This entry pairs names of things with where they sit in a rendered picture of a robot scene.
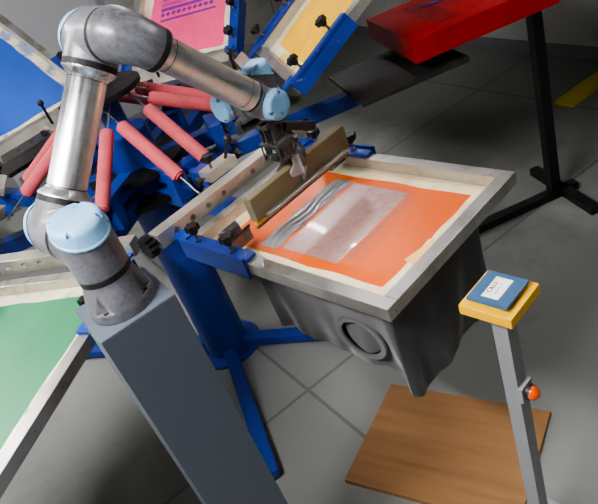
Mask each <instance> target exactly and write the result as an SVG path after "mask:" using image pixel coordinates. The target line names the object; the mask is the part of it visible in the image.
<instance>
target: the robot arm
mask: <svg viewBox="0 0 598 504"><path fill-rule="evenodd" d="M58 42H59V45H60V46H61V49H62V51H63V53H62V59H61V65H62V67H63V68H64V70H65V71H66V80H65V85H64V91H63V96H62V102H61V107H60V112H59V118H58V123H57V129H56V134H55V139H54V145H53V150H52V156H51V161H50V166H49V172H48V177H47V183H46V184H45V185H44V186H43V187H41V188H40V189H38V190H37V195H36V200H35V202H34V203H33V204H32V205H31V206H30V207H29V208H28V209H27V211H26V213H25V216H24V220H23V228H24V233H25V235H26V237H27V239H28V240H29V242H30V243H31V244H32V245H33V246H34V247H35V248H36V249H38V250H39V251H41V252H43V253H45V254H48V255H50V256H52V257H54V258H56V259H57V260H60V261H61V262H63V263H65V264H66V265H67V266H68V268H69V269H70V271H71V272H72V274H73V276H74V277H75V279H76V280H77V282H78V283H79V285H80V287H81V288H82V291H83V296H84V301H85V306H86V310H87V313H88V315H89V317H90V318H91V320H92V321H93V322H94V323H95V324H97V325H99V326H112V325H116V324H120V323H122V322H125V321H127V320H129V319H131V318H133V317H134V316H136V315H137V314H139V313H140V312H141V311H143V310H144V309H145V308H146V307H147V306H148V305H149V303H150V302H151V301H152V299H153V297H154V295H155V290H156V289H155V285H154V284H153V282H152V280H151V278H150V277H149V276H148V275H147V274H146V273H145V272H144V271H142V270H141V269H140V268H139V267H138V266H136V265H135V264H134V263H133V262H132V261H131V259H130V258H129V256H128V254H127V252H126V251H125V249H124V247H123V245H122V244H121V242H120V240H119V238H118V236H117V235H116V233H115V231H114V229H113V228H112V226H111V224H110V221H109V218H108V217H107V215H106V214H105V213H104V212H103V211H102V209H101V208H100V207H99V206H98V205H96V204H94V203H92V202H93V201H92V199H91V198H90V196H89V195H88V193H87V189H88V184H89V179H90V174H91V169H92V163H93V158H94V153H95V148H96V143H97V138H98V132H99V127H100V122H101V117H102V112H103V106H104V101H105V96H106V91H107V86H108V84H109V82H111V81H113V80H114V79H116V77H117V72H118V67H119V64H120V65H128V66H134V67H138V68H141V69H144V70H146V71H148V72H150V73H156V72H158V71H160V72H162V73H164V74H166V75H168V76H170V77H173V78H175V79H177V80H179V81H181V82H183V83H185V84H187V85H190V86H192V87H194V88H196V89H198V90H200V91H202V92H205V93H207V94H209V95H211V96H213V97H212V98H211V100H210V107H211V109H212V112H213V114H214V115H215V116H216V118H217V119H218V120H220V121H221V122H224V123H227V122H229V121H231V120H234V119H235V118H236V117H238V116H241V117H248V118H257V119H260V120H261V122H260V123H259V124H258V125H256V126H257V129H258V132H259V134H260V137H261V139H262V142H261V143H260V144H259V145H260V147H261V150H262V152H263V155H264V158H265V160H267V159H268V160H269V161H275V162H280V164H279V166H278V168H277V170H276V171H277V172H278V171H279V170H280V169H282V168H283V167H284V166H285V165H287V164H288V163H289V162H290V161H292V164H293V166H292V168H291V170H290V175H291V176H292V177H296V176H298V175H300V174H301V177H302V179H303V181H306V177H307V156H306V152H305V149H304V147H303V146H302V144H301V141H300V140H299V139H298V136H297V135H296V134H295V133H294V132H292V131H299V130H302V131H305V132H307V131H309V130H315V129H316V121H311V120H310V119H308V118H304V119H302V120H285V119H286V118H287V114H288V111H289V108H290V99H289V96H288V95H287V93H286V92H285V91H283V90H281V89H278V86H277V83H276V81H275V78H274V75H273V74H274V73H273V71H272V68H271V66H270V64H269V62H268V60H267V59H265V58H256V59H252V60H250V61H248V62H246V63H244V64H243V66H242V67H241V71H242V73H240V72H238V71H236V70H234V69H232V68H230V67H228V66H227V65H225V64H223V63H221V62H219V61H217V60H215V59H213V58H211V57H209V56H208V55H206V54H204V53H202V52H200V51H198V50H196V49H194V48H192V47H190V46H188V45H187V44H185V43H183V42H181V41H179V40H177V39H175V38H173V34H172V32H171V31H170V30H169V29H167V28H165V27H163V26H161V25H159V24H158V23H156V22H154V21H152V20H150V19H149V18H147V17H145V16H143V15H141V14H139V13H137V12H135V11H133V10H131V9H129V8H126V7H124V6H120V5H114V4H113V5H102V6H92V5H87V6H82V7H79V8H77V9H74V10H72V11H70V12H69V13H67V14H66V15H65V16H64V18H63V19H62V21H61V23H60V25H59V28H58ZM263 147H264V149H265V152H266V154H267V155H266V156H265V153H264V150H263ZM293 153H295V154H293ZM292 154H293V155H292Z"/></svg>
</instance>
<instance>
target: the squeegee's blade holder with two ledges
mask: <svg viewBox="0 0 598 504"><path fill-rule="evenodd" d="M344 154H346V150H344V149H342V150H341V151H340V152H339V153H338V154H336V155H335V156H334V157H333V158H332V159H330V160H329V161H328V162H327V163H326V164H324V165H323V166H322V167H321V168H320V169H318V170H317V171H316V172H315V173H314V174H312V175H311V176H310V177H309V178H308V179H306V181H304V182H303V183H302V184H300V185H299V186H298V187H297V188H296V189H294V190H293V191H292V192H291V193H289V194H288V195H287V196H286V197H285V198H283V199H282V200H281V201H280V202H279V203H277V204H276V205H275V206H274V207H273V208H271V209H270V210H269V211H268V212H267V213H265V215H266V217H268V218H269V217H271V216H272V215H273V214H274V213H275V212H276V211H278V210H279V209H280V208H281V207H282V206H284V205H285V204H286V203H287V202H288V201H290V200H291V199H292V198H293V197H294V196H296V195H297V194H298V193H299V192H300V191H302V190H303V189H304V188H305V187H306V186H307V185H309V184H310V183H311V182H312V181H313V180H315V179H316V178H317V177H318V176H319V175H321V174H322V173H323V172H324V171H325V170H327V169H328V168H329V167H330V166H331V165H333V164H334V163H335V162H336V161H337V160H338V159H340V158H341V157H342V156H343V155H344Z"/></svg>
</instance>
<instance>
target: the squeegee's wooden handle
mask: <svg viewBox="0 0 598 504"><path fill-rule="evenodd" d="M348 148H349V144H348V141H347V137H346V134H345V131H344V128H343V126H342V125H336V126H334V127H333V128H332V129H331V130H329V131H328V132H327V133H326V134H324V135H323V136H322V137H321V138H319V139H318V140H317V141H316V142H314V143H313V144H312V145H310V146H309V147H308V148H307V149H305V152H306V156H307V177H306V179H308V178H309V177H310V176H311V175H312V174H314V173H315V172H316V171H317V170H318V169H320V168H321V167H322V166H323V165H324V164H326V163H327V162H328V161H329V160H330V159H332V158H333V157H334V156H335V155H336V154H338V153H339V152H340V151H341V150H342V149H344V150H347V149H348ZM292 166H293V164H292V161H290V162H289V163H288V164H287V165H285V166H284V167H283V168H282V169H280V170H279V171H278V172H277V173H275V174H274V175H273V176H272V177H270V178H269V179H268V180H267V181H265V182H264V183H263V184H262V185H260V186H259V187H258V188H256V189H255V190H254V191H253V192H251V193H250V194H249V195H248V196H246V197H245V198H244V199H243V202H244V204H245V206H246V209H247V211H248V213H249V216H250V218H251V220H252V221H255V222H260V221H262V220H263V219H264V218H265V217H266V215H265V213H267V212H268V211H269V210H270V209H271V208H273V207H274V206H275V205H276V204H277V203H279V202H280V201H281V200H282V199H283V198H285V197H286V196H287V195H288V194H289V193H291V192H292V191H293V190H294V189H296V188H297V187H298V186H299V185H300V184H302V183H303V182H304V181H303V179H302V177H301V174H300V175H298V176H296V177H292V176H291V175H290V170H291V168H292Z"/></svg>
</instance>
